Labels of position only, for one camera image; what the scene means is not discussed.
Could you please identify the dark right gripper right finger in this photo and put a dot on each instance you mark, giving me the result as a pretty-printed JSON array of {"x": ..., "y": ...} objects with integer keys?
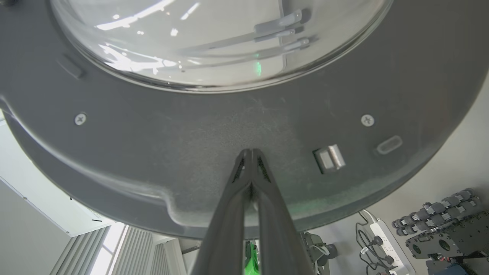
[{"x": 279, "y": 236}]

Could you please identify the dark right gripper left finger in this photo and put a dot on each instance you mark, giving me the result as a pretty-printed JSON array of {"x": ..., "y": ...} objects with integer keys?
[{"x": 225, "y": 229}]

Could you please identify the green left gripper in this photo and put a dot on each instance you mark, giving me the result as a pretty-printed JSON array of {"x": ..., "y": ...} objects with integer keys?
[{"x": 252, "y": 261}]

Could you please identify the grey washing machine door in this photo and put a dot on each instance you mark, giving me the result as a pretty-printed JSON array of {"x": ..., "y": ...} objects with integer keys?
[{"x": 191, "y": 133}]

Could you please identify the grey vertical window blinds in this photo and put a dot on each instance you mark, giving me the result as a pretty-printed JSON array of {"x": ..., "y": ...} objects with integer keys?
[{"x": 133, "y": 252}]

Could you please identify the white power strip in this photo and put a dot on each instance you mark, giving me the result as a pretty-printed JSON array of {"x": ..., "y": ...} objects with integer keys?
[{"x": 389, "y": 244}]

